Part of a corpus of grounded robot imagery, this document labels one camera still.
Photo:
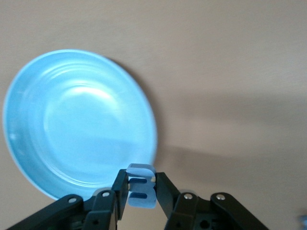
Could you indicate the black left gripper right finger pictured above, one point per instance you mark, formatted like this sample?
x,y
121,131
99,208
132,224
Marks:
x,y
192,213

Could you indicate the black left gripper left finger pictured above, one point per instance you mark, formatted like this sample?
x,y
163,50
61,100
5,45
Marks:
x,y
100,210

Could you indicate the blue foam letter m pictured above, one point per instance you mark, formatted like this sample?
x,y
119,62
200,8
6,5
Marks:
x,y
140,171

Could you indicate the blue plate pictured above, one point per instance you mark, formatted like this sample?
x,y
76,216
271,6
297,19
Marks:
x,y
72,119

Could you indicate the brown table cover mat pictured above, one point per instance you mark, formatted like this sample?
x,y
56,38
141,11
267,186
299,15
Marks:
x,y
216,72

